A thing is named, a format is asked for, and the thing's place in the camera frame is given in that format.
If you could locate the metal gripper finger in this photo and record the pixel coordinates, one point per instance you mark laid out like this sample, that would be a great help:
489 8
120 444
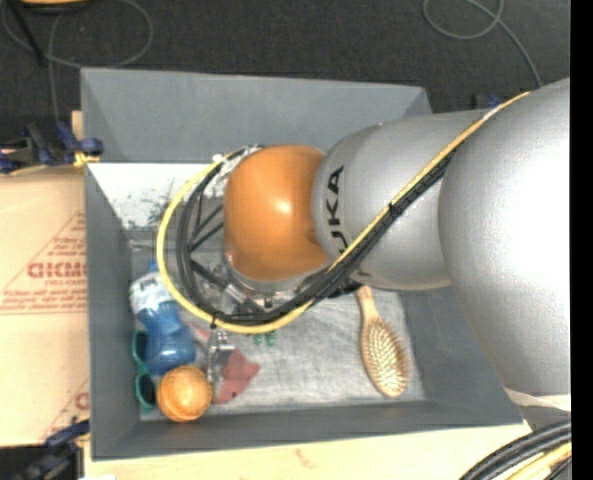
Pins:
221 350

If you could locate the pink cloth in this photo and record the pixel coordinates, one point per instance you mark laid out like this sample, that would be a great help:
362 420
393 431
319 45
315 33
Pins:
238 375

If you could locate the orange ball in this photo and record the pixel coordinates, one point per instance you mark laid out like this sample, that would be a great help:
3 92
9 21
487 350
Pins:
183 394

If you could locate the blue plastic spray bottle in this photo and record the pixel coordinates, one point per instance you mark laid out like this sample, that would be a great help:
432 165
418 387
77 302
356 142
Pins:
163 325

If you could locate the green sunglasses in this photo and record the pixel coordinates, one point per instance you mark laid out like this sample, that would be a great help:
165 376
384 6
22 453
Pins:
145 388

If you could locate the wooden hairbrush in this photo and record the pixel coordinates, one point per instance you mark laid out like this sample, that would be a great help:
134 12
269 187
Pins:
383 355

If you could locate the brown cardboard board red print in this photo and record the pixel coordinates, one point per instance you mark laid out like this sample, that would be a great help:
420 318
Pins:
36 348

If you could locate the grey metal bin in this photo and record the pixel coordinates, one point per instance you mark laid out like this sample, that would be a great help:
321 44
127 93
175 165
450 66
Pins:
296 118

